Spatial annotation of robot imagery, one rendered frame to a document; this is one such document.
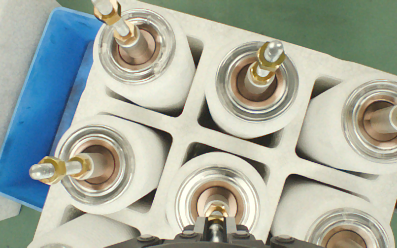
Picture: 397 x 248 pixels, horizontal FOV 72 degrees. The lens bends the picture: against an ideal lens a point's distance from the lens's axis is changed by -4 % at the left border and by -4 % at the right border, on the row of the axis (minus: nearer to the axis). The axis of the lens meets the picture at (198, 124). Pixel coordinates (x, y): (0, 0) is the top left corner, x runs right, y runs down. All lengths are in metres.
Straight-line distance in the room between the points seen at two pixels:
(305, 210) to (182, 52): 0.18
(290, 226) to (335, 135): 0.09
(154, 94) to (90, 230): 0.15
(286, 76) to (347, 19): 0.35
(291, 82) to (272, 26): 0.30
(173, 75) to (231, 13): 0.32
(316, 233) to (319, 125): 0.10
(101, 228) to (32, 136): 0.25
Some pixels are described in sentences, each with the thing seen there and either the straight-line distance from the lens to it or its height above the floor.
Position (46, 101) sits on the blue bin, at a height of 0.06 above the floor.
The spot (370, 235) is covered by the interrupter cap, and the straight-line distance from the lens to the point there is 0.29.
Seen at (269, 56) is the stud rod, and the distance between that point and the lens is 0.18.
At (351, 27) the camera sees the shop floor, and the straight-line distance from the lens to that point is 0.61.
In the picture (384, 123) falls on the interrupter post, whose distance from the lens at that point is 0.27.
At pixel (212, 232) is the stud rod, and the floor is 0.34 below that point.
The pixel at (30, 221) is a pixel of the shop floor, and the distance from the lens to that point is 0.63.
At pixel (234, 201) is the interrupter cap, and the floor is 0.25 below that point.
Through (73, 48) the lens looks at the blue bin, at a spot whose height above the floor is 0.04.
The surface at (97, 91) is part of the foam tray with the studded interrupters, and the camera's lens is 0.37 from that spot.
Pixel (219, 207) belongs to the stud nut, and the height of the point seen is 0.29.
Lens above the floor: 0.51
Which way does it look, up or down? 83 degrees down
